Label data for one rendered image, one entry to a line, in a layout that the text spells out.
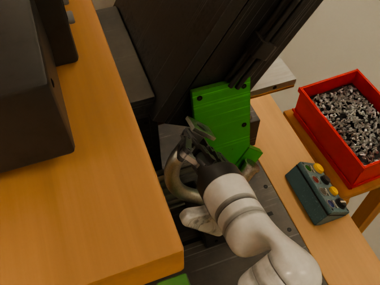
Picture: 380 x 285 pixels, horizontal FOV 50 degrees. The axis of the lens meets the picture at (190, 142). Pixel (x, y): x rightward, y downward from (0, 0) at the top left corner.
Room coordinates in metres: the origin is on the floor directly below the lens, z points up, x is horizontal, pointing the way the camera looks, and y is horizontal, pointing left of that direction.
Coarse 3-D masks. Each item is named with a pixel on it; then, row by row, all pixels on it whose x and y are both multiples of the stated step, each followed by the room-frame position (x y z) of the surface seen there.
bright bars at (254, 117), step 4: (252, 108) 0.69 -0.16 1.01; (252, 112) 0.67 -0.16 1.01; (252, 116) 0.66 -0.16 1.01; (256, 116) 0.66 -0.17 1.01; (252, 120) 0.64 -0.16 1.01; (256, 120) 0.64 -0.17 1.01; (252, 124) 0.64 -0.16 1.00; (256, 124) 0.64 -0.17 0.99; (252, 128) 0.64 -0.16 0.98; (256, 128) 0.64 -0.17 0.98; (252, 132) 0.64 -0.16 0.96; (256, 132) 0.64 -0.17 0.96; (252, 136) 0.64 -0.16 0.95; (256, 136) 0.65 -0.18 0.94; (252, 140) 0.64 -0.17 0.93; (252, 144) 0.64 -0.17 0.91
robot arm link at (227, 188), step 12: (216, 180) 0.31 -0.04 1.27; (228, 180) 0.31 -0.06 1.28; (240, 180) 0.31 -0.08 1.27; (204, 192) 0.30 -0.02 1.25; (216, 192) 0.29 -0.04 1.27; (228, 192) 0.29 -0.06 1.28; (240, 192) 0.29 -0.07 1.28; (252, 192) 0.29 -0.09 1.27; (204, 204) 0.29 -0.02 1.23; (216, 204) 0.27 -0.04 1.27; (228, 204) 0.27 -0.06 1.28; (180, 216) 0.28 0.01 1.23; (192, 216) 0.27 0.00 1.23; (204, 216) 0.27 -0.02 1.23; (216, 216) 0.26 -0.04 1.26; (204, 228) 0.27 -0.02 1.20; (216, 228) 0.27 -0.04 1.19
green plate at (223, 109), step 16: (224, 80) 0.52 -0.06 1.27; (192, 96) 0.49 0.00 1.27; (208, 96) 0.50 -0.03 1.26; (224, 96) 0.51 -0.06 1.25; (240, 96) 0.51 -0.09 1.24; (192, 112) 0.48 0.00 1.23; (208, 112) 0.49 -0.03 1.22; (224, 112) 0.50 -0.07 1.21; (240, 112) 0.50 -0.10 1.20; (224, 128) 0.49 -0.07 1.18; (240, 128) 0.50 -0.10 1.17; (224, 144) 0.48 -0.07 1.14; (240, 144) 0.49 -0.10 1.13
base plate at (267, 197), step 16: (160, 128) 0.70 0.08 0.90; (176, 128) 0.70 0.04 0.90; (160, 144) 0.65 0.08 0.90; (176, 144) 0.65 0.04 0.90; (256, 176) 0.55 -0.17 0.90; (256, 192) 0.50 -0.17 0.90; (272, 192) 0.50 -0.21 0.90; (272, 208) 0.45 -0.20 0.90; (288, 224) 0.41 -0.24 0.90; (192, 240) 0.37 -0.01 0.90; (192, 256) 0.33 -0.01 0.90; (208, 256) 0.33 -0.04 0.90; (224, 256) 0.33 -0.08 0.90; (256, 256) 0.33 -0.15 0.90; (192, 272) 0.30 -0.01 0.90; (208, 272) 0.30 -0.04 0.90; (224, 272) 0.30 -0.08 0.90; (240, 272) 0.30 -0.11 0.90
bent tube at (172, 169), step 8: (192, 120) 0.46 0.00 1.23; (192, 128) 0.44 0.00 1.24; (200, 128) 0.45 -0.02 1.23; (208, 128) 0.47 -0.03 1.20; (200, 136) 0.44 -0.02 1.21; (208, 136) 0.44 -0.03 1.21; (176, 152) 0.43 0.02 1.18; (168, 160) 0.42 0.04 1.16; (176, 160) 0.41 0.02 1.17; (168, 168) 0.41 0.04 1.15; (176, 168) 0.41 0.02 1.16; (168, 176) 0.40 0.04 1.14; (176, 176) 0.40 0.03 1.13; (168, 184) 0.40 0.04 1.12; (176, 184) 0.40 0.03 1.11; (176, 192) 0.39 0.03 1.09; (184, 192) 0.40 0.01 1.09; (192, 192) 0.40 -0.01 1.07; (184, 200) 0.39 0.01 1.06; (192, 200) 0.39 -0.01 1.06; (200, 200) 0.40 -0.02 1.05
